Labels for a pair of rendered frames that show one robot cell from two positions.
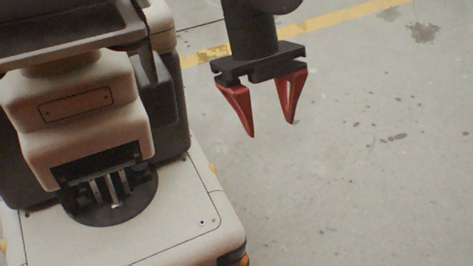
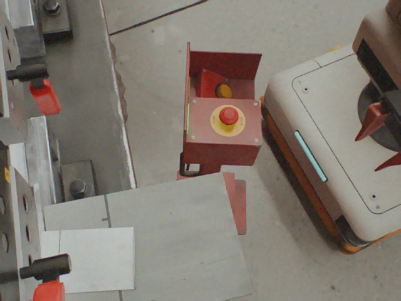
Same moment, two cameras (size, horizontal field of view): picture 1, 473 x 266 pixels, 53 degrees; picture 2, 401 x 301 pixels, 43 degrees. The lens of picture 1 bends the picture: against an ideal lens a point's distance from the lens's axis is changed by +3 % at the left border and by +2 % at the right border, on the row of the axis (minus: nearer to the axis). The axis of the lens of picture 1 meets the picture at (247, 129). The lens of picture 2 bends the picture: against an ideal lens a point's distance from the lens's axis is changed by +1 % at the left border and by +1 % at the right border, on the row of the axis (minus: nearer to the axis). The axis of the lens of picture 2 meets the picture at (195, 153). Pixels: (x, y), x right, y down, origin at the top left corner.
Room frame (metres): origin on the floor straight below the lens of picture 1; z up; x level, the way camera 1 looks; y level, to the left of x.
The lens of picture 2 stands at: (0.10, -0.32, 1.70)
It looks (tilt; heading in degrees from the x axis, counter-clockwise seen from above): 68 degrees down; 84
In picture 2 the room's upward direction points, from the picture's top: 7 degrees clockwise
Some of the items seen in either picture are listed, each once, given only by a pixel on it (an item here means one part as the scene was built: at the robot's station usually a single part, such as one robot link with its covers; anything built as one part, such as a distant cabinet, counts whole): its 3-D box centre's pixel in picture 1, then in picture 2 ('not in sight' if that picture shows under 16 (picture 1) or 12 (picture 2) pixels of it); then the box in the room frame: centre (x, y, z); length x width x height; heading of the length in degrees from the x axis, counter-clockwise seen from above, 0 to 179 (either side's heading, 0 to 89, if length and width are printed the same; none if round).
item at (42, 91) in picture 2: not in sight; (37, 91); (-0.05, -0.05, 1.20); 0.04 x 0.02 x 0.10; 12
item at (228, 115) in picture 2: not in sight; (228, 118); (0.21, 0.13, 0.79); 0.04 x 0.04 x 0.04
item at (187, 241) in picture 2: not in sight; (146, 249); (0.06, -0.18, 1.00); 0.26 x 0.18 x 0.01; 12
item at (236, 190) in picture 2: not in sight; (212, 200); (0.23, 0.17, 0.06); 0.25 x 0.20 x 0.12; 178
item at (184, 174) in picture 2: not in sight; (190, 164); (0.14, 0.18, 0.40); 0.06 x 0.02 x 0.18; 178
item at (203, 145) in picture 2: not in sight; (221, 106); (0.20, 0.18, 0.75); 0.20 x 0.16 x 0.18; 88
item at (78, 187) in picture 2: not in sight; (78, 187); (-0.06, -0.06, 0.91); 0.03 x 0.03 x 0.02
